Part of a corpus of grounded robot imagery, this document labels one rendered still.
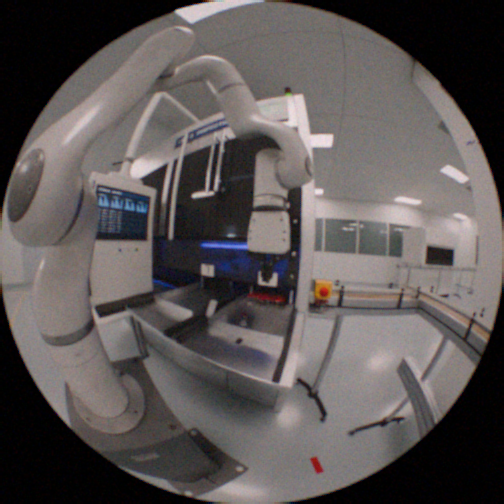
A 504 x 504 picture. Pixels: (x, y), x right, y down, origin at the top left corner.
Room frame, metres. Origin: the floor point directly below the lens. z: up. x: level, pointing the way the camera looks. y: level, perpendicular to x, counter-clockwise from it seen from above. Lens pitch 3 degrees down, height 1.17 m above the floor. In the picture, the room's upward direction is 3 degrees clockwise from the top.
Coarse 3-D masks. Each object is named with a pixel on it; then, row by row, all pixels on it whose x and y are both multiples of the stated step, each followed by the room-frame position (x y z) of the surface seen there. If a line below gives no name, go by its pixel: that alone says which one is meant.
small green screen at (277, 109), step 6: (264, 102) 0.65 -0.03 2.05; (270, 102) 0.64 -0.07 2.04; (276, 102) 0.62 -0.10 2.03; (282, 102) 0.61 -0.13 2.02; (264, 108) 0.65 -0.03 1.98; (270, 108) 0.64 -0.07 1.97; (276, 108) 0.62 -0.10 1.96; (282, 108) 0.61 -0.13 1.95; (264, 114) 0.65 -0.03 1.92; (270, 114) 0.64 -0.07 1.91; (276, 114) 0.62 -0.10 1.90; (282, 114) 0.61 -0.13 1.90; (288, 114) 0.60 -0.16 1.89; (282, 120) 0.62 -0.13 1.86
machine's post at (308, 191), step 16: (304, 112) 0.58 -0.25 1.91; (304, 128) 0.58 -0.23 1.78; (304, 192) 0.59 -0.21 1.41; (304, 208) 0.59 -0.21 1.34; (304, 224) 0.59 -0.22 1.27; (304, 240) 0.59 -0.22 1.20; (304, 256) 0.59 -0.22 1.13; (304, 272) 0.59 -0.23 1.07; (304, 288) 0.59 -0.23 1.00; (304, 304) 0.58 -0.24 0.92; (304, 320) 0.58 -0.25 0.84
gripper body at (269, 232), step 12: (252, 216) 0.35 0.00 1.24; (264, 216) 0.34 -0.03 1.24; (276, 216) 0.33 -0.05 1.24; (288, 216) 0.35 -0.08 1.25; (252, 228) 0.35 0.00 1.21; (264, 228) 0.34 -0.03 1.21; (276, 228) 0.33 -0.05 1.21; (288, 228) 0.33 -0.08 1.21; (252, 240) 0.35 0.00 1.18; (264, 240) 0.34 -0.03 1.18; (276, 240) 0.33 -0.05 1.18; (288, 240) 0.33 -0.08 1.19; (264, 252) 0.35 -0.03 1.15; (276, 252) 0.33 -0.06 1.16
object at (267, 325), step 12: (240, 300) 0.68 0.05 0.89; (216, 312) 0.49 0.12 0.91; (228, 312) 0.57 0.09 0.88; (240, 312) 0.58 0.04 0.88; (252, 312) 0.58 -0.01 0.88; (264, 312) 0.59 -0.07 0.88; (276, 312) 0.59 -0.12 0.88; (288, 312) 0.59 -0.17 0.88; (216, 324) 0.44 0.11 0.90; (228, 324) 0.42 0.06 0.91; (240, 324) 0.48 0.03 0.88; (252, 324) 0.48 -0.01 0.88; (264, 324) 0.48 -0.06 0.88; (276, 324) 0.49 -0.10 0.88; (288, 324) 0.46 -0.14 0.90; (252, 336) 0.39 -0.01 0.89; (264, 336) 0.38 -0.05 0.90; (276, 336) 0.36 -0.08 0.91
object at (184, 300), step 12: (180, 288) 0.73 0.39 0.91; (192, 288) 0.82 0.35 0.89; (204, 288) 0.86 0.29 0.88; (156, 300) 0.57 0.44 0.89; (168, 300) 0.61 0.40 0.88; (180, 300) 0.64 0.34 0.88; (192, 300) 0.66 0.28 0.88; (204, 300) 0.67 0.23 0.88; (216, 300) 0.63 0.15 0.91; (180, 312) 0.51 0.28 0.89; (192, 312) 0.48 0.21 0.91
